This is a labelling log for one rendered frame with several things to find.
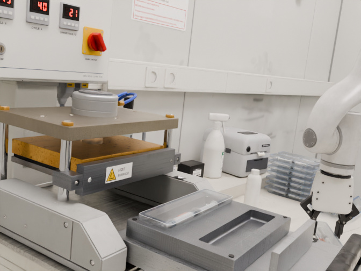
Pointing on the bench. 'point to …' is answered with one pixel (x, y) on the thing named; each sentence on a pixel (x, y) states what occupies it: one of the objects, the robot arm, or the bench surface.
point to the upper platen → (137, 147)
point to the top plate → (87, 117)
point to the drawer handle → (347, 255)
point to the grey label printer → (242, 151)
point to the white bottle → (253, 189)
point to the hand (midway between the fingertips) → (325, 229)
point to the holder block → (217, 236)
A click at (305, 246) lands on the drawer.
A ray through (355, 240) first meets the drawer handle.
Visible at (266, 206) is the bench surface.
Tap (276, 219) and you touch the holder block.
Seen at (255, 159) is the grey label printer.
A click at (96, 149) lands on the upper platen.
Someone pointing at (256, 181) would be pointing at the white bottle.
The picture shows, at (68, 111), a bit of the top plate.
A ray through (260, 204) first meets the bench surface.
